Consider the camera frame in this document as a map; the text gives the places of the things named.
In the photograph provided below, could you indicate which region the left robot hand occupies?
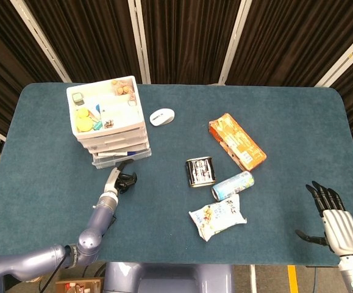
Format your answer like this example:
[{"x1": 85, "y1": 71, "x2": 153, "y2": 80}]
[{"x1": 104, "y1": 158, "x2": 138, "y2": 196}]

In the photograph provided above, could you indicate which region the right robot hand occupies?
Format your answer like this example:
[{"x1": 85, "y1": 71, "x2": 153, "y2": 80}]
[{"x1": 295, "y1": 180, "x2": 353, "y2": 256}]

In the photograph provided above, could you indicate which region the clear drawer with white tube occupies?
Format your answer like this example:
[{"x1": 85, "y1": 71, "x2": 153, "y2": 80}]
[{"x1": 91, "y1": 148, "x2": 152, "y2": 170}]

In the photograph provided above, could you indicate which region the clear drawer with mixed trinkets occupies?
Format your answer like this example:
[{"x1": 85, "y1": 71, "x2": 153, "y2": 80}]
[{"x1": 83, "y1": 137, "x2": 151, "y2": 154}]

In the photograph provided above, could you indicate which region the clear drawer with white bottle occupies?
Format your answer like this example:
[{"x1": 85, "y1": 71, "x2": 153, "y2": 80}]
[{"x1": 77, "y1": 125, "x2": 148, "y2": 144}]

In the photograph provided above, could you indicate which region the white plastic drawer organizer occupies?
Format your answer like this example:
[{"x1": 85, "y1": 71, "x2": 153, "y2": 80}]
[{"x1": 66, "y1": 75, "x2": 152, "y2": 170}]

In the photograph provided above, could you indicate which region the blue table cloth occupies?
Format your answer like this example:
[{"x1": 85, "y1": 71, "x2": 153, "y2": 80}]
[{"x1": 0, "y1": 82, "x2": 353, "y2": 266}]

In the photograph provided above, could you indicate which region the white computer mouse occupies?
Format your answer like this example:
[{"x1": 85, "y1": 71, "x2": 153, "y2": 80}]
[{"x1": 149, "y1": 108, "x2": 176, "y2": 126}]

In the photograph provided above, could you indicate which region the black luncheon meat tin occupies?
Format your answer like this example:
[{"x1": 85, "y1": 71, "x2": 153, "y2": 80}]
[{"x1": 185, "y1": 156, "x2": 217, "y2": 188}]

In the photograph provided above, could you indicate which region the grey blue robot torso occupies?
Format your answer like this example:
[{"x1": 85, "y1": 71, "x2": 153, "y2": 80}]
[{"x1": 102, "y1": 261, "x2": 235, "y2": 293}]

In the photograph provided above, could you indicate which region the white snack bag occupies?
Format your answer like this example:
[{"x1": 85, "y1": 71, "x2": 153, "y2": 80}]
[{"x1": 188, "y1": 194, "x2": 248, "y2": 242}]

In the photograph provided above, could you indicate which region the brown cardboard box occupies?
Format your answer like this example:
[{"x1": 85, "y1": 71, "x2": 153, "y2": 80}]
[{"x1": 55, "y1": 278, "x2": 104, "y2": 293}]

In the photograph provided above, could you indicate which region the light blue drink can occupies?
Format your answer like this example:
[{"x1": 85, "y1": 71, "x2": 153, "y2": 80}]
[{"x1": 211, "y1": 170, "x2": 255, "y2": 201}]

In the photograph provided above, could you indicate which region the orange biscuit box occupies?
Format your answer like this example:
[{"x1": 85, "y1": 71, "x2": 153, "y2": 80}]
[{"x1": 209, "y1": 113, "x2": 268, "y2": 172}]

